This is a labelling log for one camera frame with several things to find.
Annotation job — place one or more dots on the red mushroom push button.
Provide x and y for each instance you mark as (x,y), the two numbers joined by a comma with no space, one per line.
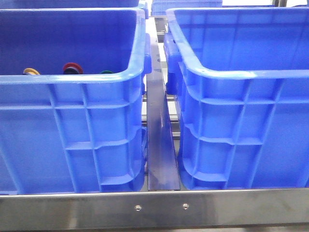
(72,68)

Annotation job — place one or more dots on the yellow mushroom push button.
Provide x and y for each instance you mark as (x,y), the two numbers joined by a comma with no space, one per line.
(30,71)

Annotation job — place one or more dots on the steel divider bar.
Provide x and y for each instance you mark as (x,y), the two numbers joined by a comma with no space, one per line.
(162,164)

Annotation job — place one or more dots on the green mushroom push button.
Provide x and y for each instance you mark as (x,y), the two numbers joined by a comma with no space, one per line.
(106,72)

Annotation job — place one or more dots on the right blue plastic bin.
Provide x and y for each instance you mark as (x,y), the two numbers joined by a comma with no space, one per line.
(240,77)

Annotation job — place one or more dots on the blue plastic bin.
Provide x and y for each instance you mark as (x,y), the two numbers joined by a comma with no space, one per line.
(240,77)
(72,133)

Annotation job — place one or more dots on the left blue plastic bin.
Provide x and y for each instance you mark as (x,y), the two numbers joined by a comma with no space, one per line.
(72,133)

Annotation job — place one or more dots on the far right blue bin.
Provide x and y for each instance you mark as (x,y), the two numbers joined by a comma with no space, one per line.
(159,7)

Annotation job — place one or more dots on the far left blue bin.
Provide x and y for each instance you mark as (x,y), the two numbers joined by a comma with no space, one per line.
(41,4)

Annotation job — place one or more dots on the steel front rail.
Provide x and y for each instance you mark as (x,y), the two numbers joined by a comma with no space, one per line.
(158,209)

